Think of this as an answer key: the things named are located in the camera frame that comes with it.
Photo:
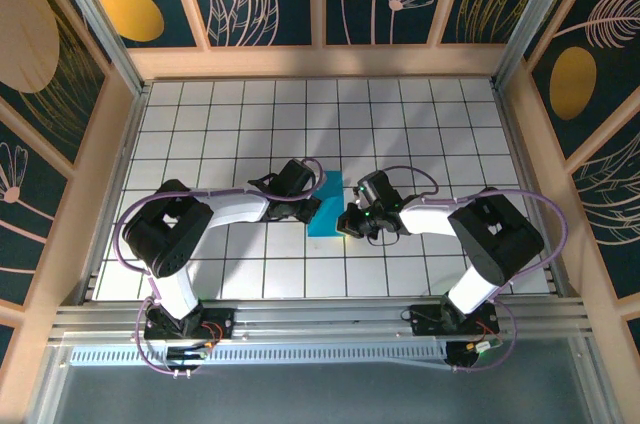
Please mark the blue paper sheet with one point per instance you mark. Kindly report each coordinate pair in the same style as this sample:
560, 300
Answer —
325, 221

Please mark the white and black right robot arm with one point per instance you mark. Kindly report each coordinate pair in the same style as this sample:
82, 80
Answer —
495, 234

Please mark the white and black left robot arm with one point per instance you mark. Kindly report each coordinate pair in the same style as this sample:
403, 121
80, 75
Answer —
165, 229

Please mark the black right controller box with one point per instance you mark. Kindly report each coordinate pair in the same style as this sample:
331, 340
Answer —
462, 354

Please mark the black controller box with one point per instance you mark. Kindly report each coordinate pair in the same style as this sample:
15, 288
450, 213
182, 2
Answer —
462, 354
187, 356

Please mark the black left controller box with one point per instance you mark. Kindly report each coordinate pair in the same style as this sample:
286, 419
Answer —
187, 356

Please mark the aluminium frame rail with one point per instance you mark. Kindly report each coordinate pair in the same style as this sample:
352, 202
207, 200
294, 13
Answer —
320, 319

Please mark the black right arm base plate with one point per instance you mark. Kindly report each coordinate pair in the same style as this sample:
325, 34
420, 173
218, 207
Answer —
425, 319

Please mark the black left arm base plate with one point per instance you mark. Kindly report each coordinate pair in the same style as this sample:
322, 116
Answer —
225, 316

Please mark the aluminium table side rail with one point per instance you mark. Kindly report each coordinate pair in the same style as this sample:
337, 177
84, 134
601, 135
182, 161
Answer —
516, 144
128, 144

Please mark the aluminium corner post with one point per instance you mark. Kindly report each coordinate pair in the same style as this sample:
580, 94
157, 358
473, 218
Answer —
99, 19
538, 9

